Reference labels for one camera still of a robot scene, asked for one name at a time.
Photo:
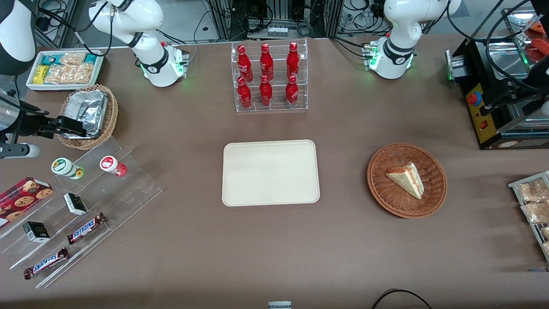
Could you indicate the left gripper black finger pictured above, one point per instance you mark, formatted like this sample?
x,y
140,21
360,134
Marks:
x,y
493,105

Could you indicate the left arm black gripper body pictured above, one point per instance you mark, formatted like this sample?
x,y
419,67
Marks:
x,y
513,92

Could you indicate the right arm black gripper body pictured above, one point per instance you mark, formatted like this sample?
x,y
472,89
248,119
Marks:
x,y
29,122

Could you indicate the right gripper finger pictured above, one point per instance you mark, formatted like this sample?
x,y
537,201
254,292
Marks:
x,y
73,125
64,134

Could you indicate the green gum bottle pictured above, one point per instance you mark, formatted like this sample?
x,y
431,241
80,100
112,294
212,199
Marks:
x,y
64,167

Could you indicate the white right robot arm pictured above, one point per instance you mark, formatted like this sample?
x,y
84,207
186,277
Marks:
x,y
146,17

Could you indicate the aluminium foil tray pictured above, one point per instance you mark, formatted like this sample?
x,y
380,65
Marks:
x,y
90,107

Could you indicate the red gum bottle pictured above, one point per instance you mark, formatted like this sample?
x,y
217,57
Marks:
x,y
110,165

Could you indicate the beige rectangular tray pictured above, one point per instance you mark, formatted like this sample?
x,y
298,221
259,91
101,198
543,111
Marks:
x,y
270,174

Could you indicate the black machine yellow panel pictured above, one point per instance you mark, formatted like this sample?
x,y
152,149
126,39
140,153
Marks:
x,y
480,124

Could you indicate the white plastic bin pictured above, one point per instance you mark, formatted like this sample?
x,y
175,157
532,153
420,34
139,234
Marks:
x,y
31,86

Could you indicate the oval wicker basket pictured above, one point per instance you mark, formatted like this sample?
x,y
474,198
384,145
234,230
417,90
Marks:
x,y
109,122

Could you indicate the red food packet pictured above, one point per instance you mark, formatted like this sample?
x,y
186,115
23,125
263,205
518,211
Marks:
x,y
541,29
538,49

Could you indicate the yellow snack packet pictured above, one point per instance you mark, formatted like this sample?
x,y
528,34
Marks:
x,y
40,75

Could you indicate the clear rice cracker bag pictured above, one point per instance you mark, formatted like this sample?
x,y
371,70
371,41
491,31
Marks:
x,y
73,58
68,74

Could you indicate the teal snack packet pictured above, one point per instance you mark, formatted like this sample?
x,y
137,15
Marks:
x,y
51,59
90,59

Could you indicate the small black box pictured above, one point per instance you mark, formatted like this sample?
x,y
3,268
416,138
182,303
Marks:
x,y
36,231
75,204

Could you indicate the red cookie box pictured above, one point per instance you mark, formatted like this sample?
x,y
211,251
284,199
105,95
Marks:
x,y
21,197

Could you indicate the clear acrylic stepped stand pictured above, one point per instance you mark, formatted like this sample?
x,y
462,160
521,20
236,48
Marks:
x,y
128,189

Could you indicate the clear snack bag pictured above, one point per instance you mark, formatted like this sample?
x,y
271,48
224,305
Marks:
x,y
545,233
534,190
536,212

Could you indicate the Snickers chocolate bar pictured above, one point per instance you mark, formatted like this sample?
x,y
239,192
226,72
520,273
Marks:
x,y
46,262
86,227

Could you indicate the wrapped triangle sandwich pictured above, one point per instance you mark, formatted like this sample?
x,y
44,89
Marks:
x,y
407,180

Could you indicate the round wicker basket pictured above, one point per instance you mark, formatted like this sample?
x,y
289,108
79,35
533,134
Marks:
x,y
386,193

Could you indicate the red cola bottle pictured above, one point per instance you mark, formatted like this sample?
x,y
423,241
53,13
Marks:
x,y
293,62
265,94
244,95
266,64
244,64
291,93

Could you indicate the clear acrylic bottle rack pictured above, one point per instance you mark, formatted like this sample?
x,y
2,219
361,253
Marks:
x,y
279,105

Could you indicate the white power strip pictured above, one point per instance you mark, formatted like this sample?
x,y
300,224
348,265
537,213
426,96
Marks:
x,y
277,31

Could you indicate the small grey device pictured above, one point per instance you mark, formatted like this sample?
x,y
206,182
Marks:
x,y
279,305

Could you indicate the aluminium frame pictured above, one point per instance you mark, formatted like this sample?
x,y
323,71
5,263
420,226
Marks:
x,y
64,21

